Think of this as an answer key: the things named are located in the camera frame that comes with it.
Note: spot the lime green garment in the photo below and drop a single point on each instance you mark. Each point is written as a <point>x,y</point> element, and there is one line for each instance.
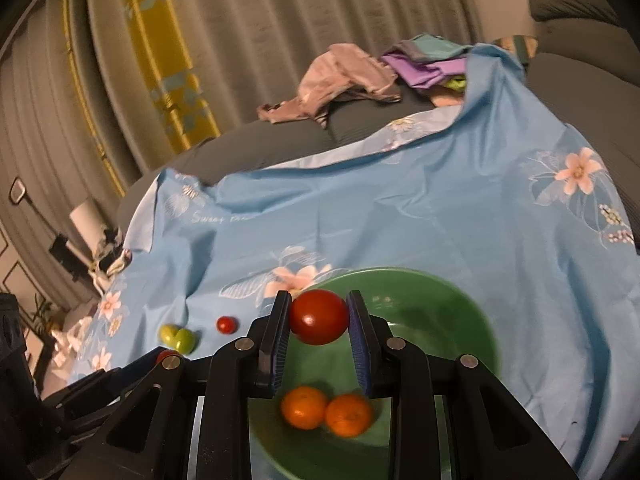
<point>456,83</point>

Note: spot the orange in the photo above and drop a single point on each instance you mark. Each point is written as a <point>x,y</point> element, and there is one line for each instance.
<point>303,407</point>
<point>349,414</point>

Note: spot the grey sofa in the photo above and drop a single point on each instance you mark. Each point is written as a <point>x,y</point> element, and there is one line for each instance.
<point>280,145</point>

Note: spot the gold wall trim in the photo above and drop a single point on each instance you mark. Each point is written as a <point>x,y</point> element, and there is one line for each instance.
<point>85,90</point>

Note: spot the blue floral bed sheet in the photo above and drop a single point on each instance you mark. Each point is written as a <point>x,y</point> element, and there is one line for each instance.
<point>400,210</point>

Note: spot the yellow patterned curtain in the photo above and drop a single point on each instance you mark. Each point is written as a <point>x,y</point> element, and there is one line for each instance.
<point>160,50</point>

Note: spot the green bowl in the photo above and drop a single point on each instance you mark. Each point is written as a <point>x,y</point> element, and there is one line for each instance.
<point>440,320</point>

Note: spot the potted green plant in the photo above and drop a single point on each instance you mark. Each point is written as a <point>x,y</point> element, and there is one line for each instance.
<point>42,310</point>

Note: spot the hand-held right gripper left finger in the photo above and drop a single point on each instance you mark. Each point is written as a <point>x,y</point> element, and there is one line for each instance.
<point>277,355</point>

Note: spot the pink grey garment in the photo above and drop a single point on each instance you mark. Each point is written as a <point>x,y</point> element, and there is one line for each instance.
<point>340,77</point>

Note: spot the grey curtain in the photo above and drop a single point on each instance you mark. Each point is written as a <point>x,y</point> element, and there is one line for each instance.
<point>300,25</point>

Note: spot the small red cherry tomato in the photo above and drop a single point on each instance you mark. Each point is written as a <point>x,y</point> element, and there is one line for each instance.
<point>226,324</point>

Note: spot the purple garment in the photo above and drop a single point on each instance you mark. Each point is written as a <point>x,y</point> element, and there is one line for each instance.
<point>425,70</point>

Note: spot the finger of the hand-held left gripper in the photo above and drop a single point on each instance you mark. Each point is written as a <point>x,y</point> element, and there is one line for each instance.
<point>95,385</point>

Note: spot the black device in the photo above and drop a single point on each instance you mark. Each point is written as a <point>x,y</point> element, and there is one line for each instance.
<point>65,252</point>

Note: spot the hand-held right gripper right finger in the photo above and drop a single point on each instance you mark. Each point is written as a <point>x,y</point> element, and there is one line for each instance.
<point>359,355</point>

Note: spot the dark red tomato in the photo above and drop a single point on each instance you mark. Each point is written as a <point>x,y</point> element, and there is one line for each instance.
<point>319,316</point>

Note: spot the striped cushion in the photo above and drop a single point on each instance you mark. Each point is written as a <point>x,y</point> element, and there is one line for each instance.
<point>517,46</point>

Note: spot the white cylindrical lamp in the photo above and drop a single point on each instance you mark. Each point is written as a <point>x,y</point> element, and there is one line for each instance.
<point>86,220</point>

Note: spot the teal garment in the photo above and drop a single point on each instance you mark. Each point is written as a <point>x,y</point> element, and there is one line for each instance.
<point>430,45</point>

